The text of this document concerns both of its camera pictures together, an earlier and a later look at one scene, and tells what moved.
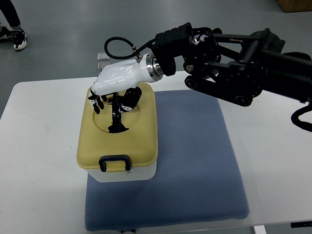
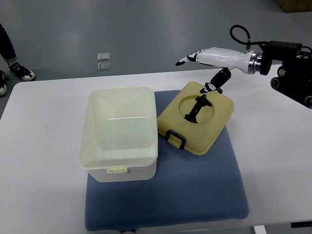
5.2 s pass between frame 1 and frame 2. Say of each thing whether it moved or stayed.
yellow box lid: moved
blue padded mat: stayed
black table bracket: stayed
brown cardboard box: stayed
